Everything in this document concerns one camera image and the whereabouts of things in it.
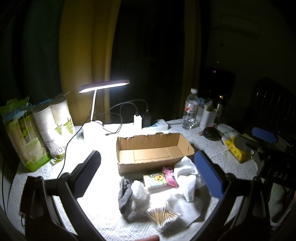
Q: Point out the grey knitted glove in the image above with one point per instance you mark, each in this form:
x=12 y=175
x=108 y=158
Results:
x=125 y=193

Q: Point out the white bubble wrap piece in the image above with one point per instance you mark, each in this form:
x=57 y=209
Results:
x=139 y=191

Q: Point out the white perforated storage basket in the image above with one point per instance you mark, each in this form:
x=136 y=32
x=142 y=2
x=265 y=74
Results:
x=206 y=113

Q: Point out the cotton swab bag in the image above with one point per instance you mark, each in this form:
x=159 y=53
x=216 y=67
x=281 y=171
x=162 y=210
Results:
x=162 y=216

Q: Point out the pink plush toy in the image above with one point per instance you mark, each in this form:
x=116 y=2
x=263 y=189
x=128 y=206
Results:
x=169 y=176

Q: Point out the black round dish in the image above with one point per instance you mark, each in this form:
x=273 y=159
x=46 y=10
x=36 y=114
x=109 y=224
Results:
x=211 y=133

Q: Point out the white power strip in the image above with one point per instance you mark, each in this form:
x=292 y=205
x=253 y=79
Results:
x=160 y=125

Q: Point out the brown cardboard box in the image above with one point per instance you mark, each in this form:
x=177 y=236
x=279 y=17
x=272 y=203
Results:
x=145 y=153

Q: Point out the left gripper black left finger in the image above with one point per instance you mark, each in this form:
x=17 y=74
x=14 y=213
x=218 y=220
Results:
x=83 y=174

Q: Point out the black power adapter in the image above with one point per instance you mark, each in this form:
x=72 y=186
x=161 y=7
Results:
x=146 y=119

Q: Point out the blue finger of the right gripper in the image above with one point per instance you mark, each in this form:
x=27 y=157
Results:
x=264 y=135

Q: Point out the green paper cup pack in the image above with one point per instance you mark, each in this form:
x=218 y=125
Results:
x=23 y=133

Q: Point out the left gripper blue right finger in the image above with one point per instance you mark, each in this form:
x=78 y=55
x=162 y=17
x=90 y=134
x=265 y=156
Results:
x=211 y=173

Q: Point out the clear plastic water bottle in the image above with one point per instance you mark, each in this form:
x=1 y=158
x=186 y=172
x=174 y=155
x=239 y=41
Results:
x=190 y=110

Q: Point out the yellow plastic bag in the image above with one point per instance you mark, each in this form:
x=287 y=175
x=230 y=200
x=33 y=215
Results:
x=239 y=155

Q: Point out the tissue pack with cartoon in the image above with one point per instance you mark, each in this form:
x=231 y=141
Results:
x=155 y=180

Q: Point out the yellow curtain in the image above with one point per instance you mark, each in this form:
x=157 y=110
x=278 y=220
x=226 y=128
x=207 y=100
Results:
x=85 y=49

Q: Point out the white paper cup pack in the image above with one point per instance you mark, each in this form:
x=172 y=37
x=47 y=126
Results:
x=55 y=124

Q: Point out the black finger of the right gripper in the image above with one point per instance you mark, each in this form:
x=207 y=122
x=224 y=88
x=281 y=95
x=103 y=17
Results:
x=245 y=144

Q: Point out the operator hand fingertip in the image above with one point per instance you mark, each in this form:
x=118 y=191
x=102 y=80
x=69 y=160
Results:
x=150 y=238

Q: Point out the white power adapter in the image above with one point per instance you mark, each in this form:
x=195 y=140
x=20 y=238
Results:
x=137 y=122

